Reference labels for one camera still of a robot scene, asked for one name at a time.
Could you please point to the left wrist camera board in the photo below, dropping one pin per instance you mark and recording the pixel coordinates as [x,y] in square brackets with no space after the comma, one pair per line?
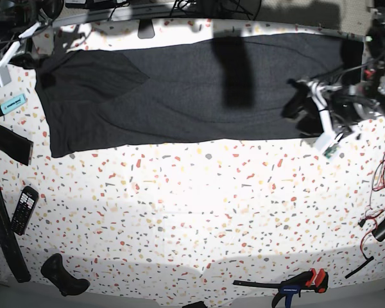
[331,151]

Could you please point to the black game controller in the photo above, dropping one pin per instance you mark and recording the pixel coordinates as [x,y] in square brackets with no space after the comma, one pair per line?
[53,270]

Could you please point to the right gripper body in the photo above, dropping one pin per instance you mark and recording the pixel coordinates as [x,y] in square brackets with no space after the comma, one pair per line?
[15,45]

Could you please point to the small black stick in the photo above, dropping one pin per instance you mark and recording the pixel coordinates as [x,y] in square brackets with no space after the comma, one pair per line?
[359,268]

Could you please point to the long black tube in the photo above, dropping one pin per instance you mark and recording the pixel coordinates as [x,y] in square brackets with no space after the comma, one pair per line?
[10,247]

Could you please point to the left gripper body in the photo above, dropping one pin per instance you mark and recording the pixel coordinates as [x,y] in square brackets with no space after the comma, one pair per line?
[337,109]

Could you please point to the black remote control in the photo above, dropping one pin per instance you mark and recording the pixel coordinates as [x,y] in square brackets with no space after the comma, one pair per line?
[24,209]

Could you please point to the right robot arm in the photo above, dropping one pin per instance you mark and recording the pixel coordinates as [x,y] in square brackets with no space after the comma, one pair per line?
[20,21]

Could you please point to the dark grey T-shirt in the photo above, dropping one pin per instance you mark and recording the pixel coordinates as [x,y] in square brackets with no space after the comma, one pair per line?
[224,88]

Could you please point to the light blue highlighter marker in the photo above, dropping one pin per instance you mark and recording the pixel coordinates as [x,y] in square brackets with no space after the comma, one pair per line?
[12,104]

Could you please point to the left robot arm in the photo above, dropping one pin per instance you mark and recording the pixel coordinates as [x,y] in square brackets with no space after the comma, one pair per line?
[367,80]

